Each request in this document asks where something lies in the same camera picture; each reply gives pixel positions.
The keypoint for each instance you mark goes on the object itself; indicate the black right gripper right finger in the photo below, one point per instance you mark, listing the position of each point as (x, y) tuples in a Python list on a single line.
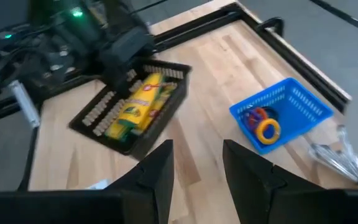
[(266, 199)]

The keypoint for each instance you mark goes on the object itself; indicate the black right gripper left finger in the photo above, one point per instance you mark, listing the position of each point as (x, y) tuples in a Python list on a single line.
[(129, 202)]

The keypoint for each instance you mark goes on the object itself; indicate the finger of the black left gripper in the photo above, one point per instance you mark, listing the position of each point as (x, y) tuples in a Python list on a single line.
[(117, 81)]

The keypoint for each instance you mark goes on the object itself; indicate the yellow green crayon box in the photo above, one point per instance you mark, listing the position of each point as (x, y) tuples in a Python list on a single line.
[(135, 109), (163, 99)]

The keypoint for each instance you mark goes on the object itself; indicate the black mesh basket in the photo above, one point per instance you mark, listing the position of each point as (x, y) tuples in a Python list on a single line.
[(148, 140)]

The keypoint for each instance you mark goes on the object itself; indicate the yellow coil wristband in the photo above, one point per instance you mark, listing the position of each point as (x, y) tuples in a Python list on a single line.
[(257, 130)]

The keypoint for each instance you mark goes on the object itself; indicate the purple coil wristband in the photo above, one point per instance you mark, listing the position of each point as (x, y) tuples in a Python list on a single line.
[(253, 118)]

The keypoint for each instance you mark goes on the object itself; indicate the orange coil wristband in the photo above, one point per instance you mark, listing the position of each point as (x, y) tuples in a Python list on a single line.
[(261, 112)]

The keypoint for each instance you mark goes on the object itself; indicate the blue slotted plastic basket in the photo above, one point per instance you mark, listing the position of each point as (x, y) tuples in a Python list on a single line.
[(306, 105)]

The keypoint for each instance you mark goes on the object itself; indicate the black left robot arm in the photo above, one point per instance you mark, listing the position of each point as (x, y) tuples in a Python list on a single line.
[(42, 46)]

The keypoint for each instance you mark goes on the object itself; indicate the black arched clamp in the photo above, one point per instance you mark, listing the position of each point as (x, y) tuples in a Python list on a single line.
[(270, 23)]

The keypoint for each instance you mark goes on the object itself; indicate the white aluminium bracket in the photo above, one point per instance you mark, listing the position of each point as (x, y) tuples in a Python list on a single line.
[(26, 102)]

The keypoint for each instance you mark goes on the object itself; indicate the black aluminium rig frame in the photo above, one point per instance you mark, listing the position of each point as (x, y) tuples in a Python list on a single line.
[(291, 59)]

